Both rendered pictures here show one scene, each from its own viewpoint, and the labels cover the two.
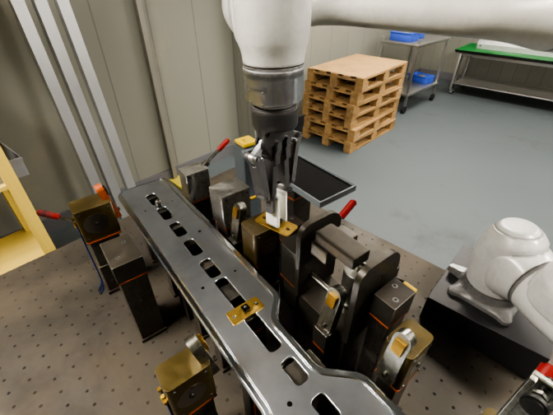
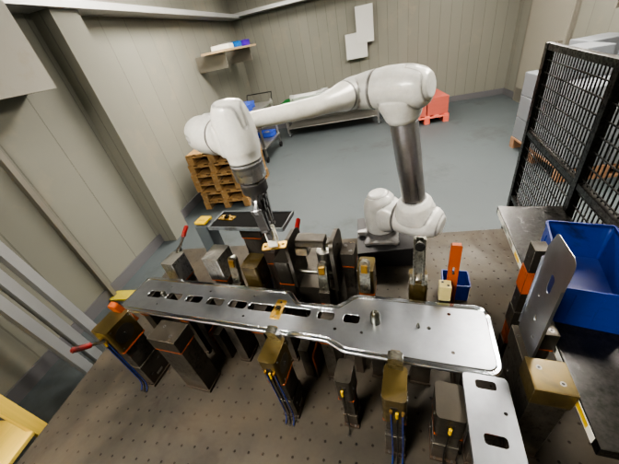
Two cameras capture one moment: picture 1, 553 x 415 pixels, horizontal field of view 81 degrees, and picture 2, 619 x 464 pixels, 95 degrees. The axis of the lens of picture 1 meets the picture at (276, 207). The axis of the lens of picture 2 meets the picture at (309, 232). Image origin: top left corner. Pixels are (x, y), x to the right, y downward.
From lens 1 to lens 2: 0.37 m
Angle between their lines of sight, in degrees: 23
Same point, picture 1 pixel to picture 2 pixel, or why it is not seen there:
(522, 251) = (384, 203)
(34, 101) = not seen: outside the picture
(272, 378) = (318, 325)
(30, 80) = not seen: outside the picture
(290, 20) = (253, 138)
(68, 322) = (136, 425)
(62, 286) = (106, 411)
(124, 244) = (167, 327)
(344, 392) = (354, 307)
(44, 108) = not seen: outside the picture
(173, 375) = (270, 355)
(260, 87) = (248, 174)
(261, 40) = (243, 152)
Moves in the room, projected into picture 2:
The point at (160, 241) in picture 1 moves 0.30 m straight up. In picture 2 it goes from (189, 312) to (150, 251)
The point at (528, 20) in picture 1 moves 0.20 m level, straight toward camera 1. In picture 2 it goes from (338, 102) to (345, 116)
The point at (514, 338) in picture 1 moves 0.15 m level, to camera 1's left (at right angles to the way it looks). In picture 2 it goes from (404, 248) to (383, 261)
